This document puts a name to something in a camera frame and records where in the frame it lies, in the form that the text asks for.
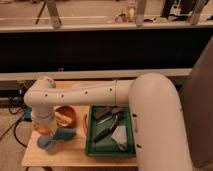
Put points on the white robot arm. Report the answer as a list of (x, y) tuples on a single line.
[(156, 115)]

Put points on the red-brown plate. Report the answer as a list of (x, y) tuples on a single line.
[(68, 111)]

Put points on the wooden table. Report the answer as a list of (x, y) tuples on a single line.
[(66, 153)]

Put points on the black handled tool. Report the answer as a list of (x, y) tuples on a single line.
[(109, 130)]

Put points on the grey folded cloth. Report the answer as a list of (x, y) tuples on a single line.
[(120, 137)]

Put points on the dark grey block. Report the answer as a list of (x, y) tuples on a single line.
[(102, 112)]

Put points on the blue box on floor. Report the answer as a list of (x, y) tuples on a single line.
[(27, 114)]

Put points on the orange-red apple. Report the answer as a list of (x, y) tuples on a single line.
[(45, 128)]

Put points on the banana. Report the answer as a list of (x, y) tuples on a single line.
[(63, 120)]

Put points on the teal sponge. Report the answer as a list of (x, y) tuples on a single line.
[(64, 134)]

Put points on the grey chair back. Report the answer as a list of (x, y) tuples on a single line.
[(197, 103)]

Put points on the green plastic tray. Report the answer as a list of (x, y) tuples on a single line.
[(107, 147)]

